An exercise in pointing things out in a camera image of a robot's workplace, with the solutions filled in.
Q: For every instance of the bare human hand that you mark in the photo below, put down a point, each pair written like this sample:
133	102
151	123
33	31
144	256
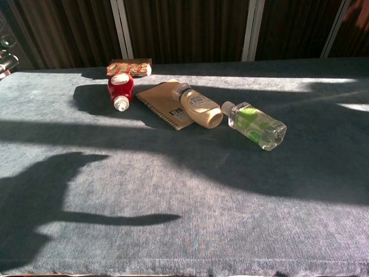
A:
359	13

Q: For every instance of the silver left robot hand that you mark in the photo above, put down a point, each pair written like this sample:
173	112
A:
8	62

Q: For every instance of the dark brown curtain panel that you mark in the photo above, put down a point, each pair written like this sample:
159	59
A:
297	29
63	31
187	29
351	43

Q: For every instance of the red bottle white cap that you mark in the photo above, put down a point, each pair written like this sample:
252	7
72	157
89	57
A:
121	88

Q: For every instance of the red patterned snack pack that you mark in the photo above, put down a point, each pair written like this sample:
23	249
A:
129	67

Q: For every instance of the clear bottle green label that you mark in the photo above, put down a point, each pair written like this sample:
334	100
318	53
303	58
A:
253	124

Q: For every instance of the brown spiral notebook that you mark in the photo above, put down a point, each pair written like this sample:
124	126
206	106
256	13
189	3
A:
161	101

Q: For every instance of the beige milk tea bottle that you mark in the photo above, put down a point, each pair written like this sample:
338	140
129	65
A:
199	106

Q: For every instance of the blue-grey felt table cover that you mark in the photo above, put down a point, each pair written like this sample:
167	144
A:
219	207

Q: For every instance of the white window frame post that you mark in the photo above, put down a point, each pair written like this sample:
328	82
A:
122	29
335	29
253	29

